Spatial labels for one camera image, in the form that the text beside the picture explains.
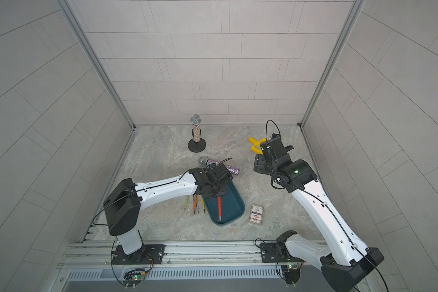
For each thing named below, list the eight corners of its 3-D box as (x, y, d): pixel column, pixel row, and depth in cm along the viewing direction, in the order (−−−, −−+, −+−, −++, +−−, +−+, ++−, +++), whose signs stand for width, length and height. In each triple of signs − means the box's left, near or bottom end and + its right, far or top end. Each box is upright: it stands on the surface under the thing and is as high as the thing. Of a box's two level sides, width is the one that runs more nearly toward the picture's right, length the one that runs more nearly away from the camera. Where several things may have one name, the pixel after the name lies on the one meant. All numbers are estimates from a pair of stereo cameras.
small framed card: (249, 222, 81) (249, 221, 80) (251, 205, 86) (251, 203, 85) (262, 225, 80) (262, 224, 79) (263, 207, 86) (264, 205, 84)
